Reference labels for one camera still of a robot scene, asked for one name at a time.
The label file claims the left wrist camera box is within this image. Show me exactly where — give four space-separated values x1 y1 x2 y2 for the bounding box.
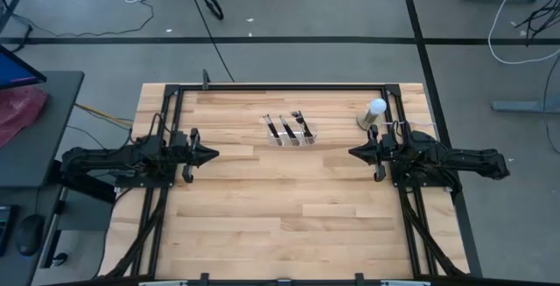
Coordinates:
165 139 187 167

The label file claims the table lamp white bulb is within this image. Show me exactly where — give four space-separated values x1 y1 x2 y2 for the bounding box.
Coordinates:
355 97 389 132

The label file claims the clear acrylic brush organizer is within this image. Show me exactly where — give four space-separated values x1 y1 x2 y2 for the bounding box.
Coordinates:
266 121 318 148

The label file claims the black coiled cable ring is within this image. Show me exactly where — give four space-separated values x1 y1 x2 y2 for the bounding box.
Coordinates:
199 0 226 21

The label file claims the large brush silver ferrule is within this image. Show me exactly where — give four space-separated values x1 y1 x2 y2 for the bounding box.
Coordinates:
296 110 315 143

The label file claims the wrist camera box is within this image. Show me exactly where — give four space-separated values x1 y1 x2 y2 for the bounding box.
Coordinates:
383 135 408 164
165 139 187 167

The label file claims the black cable bundle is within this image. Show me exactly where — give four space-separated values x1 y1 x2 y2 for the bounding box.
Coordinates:
514 0 560 47

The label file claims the black stand crossbar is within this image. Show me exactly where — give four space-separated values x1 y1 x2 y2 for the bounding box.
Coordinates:
46 170 118 205

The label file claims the straight black floor cable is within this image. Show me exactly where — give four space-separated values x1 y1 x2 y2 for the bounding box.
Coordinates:
185 0 236 83

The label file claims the long black floor cable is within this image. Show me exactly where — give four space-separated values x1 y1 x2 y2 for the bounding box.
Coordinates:
0 0 155 53

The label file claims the white floor cable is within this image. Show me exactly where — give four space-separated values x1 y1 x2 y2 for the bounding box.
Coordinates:
486 0 560 66

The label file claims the black aluminium table frame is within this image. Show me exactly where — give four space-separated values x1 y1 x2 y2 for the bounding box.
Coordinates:
98 82 472 286

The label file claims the dark grey side desk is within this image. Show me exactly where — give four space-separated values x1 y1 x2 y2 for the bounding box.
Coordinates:
0 70 87 286

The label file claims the white lamp cable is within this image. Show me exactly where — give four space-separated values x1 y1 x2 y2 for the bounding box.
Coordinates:
382 119 437 129

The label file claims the red cloth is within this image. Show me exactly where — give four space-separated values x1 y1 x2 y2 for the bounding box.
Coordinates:
0 85 50 148

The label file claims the black keyboard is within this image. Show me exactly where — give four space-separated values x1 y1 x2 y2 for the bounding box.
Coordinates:
0 204 19 257

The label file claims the thin black makeup brush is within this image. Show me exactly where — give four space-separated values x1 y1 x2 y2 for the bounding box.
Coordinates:
278 115 302 146
262 113 284 146

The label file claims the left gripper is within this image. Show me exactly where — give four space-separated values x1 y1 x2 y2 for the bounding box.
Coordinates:
182 129 220 185

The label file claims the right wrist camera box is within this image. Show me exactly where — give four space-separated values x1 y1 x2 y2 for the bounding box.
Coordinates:
383 135 408 164

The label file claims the black computer mouse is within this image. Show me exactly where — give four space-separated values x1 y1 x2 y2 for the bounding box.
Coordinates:
16 213 46 258

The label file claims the yellow cable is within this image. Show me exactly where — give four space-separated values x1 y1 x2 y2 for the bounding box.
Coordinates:
73 101 129 128

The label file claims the monitor with blue screen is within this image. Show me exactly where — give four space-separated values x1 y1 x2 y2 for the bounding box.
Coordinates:
0 43 48 90

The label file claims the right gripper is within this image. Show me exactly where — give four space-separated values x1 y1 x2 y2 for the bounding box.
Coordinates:
348 124 388 183

